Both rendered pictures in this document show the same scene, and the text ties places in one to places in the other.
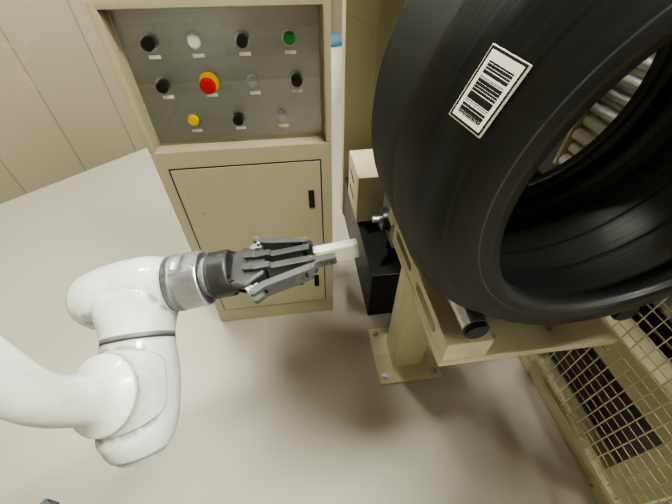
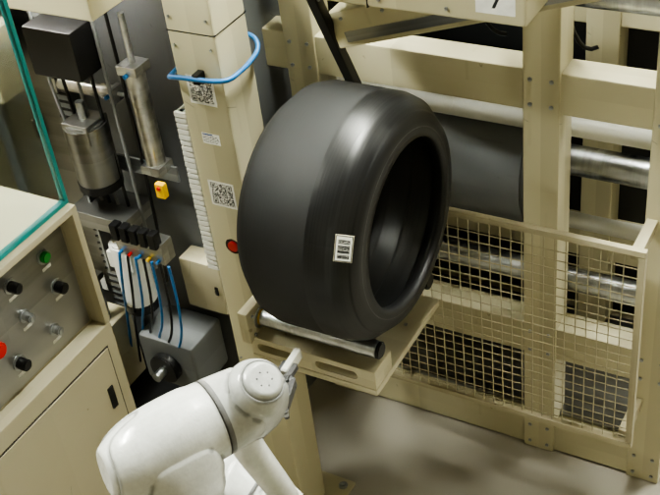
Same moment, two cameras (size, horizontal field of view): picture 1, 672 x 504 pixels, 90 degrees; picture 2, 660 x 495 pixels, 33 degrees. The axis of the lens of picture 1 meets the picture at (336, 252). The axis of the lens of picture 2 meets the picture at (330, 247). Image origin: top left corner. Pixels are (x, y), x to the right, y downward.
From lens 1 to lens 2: 208 cm
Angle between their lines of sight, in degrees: 37
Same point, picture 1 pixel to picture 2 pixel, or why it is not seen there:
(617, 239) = (392, 244)
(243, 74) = (15, 316)
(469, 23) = (318, 230)
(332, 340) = not seen: outside the picture
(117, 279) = not seen: hidden behind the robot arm
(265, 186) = (70, 417)
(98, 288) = not seen: hidden behind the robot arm
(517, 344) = (400, 347)
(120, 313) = (242, 476)
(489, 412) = (420, 468)
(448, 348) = (375, 374)
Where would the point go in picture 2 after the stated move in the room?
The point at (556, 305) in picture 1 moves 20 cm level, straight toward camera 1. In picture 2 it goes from (402, 302) to (415, 358)
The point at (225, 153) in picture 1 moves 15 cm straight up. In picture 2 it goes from (28, 410) to (11, 364)
